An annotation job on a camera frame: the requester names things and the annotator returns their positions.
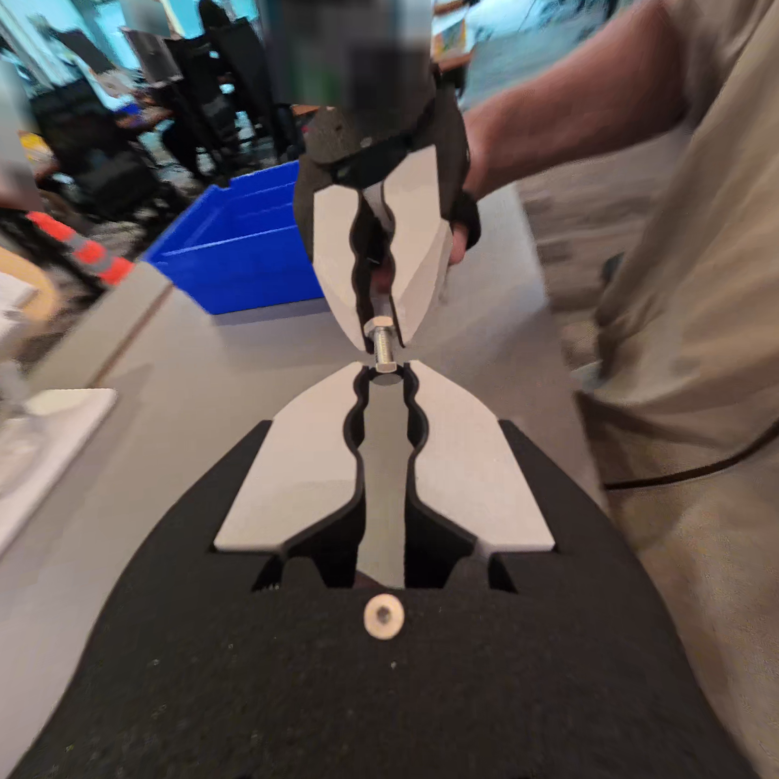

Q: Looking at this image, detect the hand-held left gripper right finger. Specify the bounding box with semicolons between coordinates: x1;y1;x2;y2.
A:
402;362;556;579

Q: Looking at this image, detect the silver bolt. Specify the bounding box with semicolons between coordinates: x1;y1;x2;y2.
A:
364;316;402;370

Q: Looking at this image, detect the blue storage bin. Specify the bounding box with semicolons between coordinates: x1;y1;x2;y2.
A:
146;159;327;315

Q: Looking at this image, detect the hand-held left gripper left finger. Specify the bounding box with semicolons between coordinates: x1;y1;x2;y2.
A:
215;362;373;583

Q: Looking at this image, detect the white document stand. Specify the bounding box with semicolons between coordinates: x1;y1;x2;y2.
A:
0;387;119;555

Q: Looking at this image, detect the black office chair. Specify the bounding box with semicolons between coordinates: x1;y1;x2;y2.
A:
31;80;159;220
159;19;293;171

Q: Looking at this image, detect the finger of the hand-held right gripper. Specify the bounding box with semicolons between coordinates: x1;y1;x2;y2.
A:
380;146;454;349
313;183;373;356

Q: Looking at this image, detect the person's right hand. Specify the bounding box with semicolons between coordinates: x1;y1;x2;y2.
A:
448;103;500;267

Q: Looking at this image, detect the orange striped traffic cone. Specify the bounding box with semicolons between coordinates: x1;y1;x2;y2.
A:
27;210;135;287

